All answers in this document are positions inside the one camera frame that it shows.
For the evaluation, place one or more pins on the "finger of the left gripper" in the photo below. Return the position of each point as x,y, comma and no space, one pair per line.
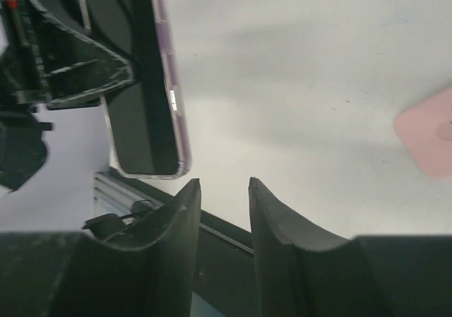
74,65

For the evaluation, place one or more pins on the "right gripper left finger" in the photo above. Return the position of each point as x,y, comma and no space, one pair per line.
144,269

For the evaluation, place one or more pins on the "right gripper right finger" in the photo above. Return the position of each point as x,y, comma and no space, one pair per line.
304,270

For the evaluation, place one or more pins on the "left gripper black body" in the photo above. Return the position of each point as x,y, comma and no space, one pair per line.
23,150

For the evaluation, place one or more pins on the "clear purple phone case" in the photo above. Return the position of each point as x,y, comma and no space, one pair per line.
173,84

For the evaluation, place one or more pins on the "pink phone case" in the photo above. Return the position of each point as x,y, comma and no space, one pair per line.
425,131

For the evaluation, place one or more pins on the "aluminium frame rail front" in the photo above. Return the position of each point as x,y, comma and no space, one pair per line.
113,195

